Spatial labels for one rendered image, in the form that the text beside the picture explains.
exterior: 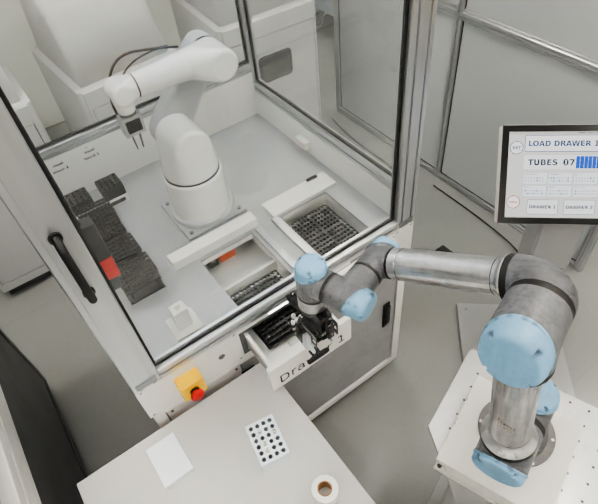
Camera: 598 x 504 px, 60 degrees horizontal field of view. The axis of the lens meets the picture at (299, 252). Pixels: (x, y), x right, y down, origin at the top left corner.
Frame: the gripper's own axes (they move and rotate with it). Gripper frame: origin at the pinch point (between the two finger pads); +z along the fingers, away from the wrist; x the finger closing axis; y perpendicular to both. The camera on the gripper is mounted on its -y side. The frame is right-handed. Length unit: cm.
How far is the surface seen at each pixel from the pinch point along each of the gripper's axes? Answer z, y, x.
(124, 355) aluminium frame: -15.0, -17.5, -43.6
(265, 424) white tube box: 16.6, 5.0, -21.4
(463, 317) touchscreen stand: 94, -13, 96
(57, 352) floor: 99, -127, -74
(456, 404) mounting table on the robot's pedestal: 19.8, 32.6, 26.1
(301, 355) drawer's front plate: 5.8, -1.0, -3.6
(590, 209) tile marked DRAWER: -4, 19, 96
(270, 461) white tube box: 16.3, 14.5, -26.0
